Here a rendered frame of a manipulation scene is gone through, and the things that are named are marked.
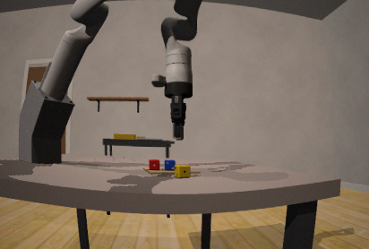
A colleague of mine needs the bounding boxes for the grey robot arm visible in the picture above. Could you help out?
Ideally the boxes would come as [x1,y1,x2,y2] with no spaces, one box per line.
[39,0,202,99]

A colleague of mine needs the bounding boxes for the yellow die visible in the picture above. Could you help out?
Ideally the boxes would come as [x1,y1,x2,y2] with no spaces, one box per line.
[175,165,190,178]

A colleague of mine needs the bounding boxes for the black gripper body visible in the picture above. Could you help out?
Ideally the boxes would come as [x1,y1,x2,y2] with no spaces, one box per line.
[165,82,193,111]

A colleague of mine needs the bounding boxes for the blue die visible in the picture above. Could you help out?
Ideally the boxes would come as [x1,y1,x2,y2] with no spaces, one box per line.
[165,160,176,170]

